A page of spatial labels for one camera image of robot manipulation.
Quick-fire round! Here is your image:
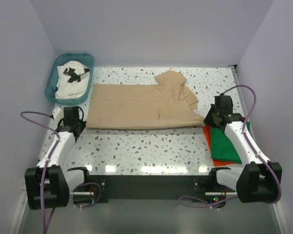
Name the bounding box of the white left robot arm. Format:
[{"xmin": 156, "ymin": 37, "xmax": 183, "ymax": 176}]
[{"xmin": 21, "ymin": 106, "xmax": 91, "ymax": 210}]

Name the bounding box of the teal plastic basket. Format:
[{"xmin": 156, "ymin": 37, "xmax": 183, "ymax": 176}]
[{"xmin": 45, "ymin": 53, "xmax": 95, "ymax": 105}]

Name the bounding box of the orange folded t shirt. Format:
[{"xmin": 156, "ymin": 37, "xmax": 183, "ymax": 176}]
[{"xmin": 202, "ymin": 117, "xmax": 247, "ymax": 167}]

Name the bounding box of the green folded t shirt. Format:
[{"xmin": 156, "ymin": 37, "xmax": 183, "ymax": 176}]
[{"xmin": 209, "ymin": 121, "xmax": 251, "ymax": 164}]

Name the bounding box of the beige t shirt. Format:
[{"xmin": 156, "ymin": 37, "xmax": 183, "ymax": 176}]
[{"xmin": 86, "ymin": 70, "xmax": 205, "ymax": 130}]

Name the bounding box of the white t shirt black print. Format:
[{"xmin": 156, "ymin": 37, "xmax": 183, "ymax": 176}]
[{"xmin": 55, "ymin": 60, "xmax": 90, "ymax": 99}]

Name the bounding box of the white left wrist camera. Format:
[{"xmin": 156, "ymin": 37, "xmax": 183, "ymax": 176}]
[{"xmin": 52, "ymin": 107, "xmax": 64, "ymax": 122}]

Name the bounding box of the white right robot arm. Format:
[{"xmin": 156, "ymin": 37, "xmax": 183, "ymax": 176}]
[{"xmin": 204, "ymin": 95, "xmax": 282, "ymax": 203}]

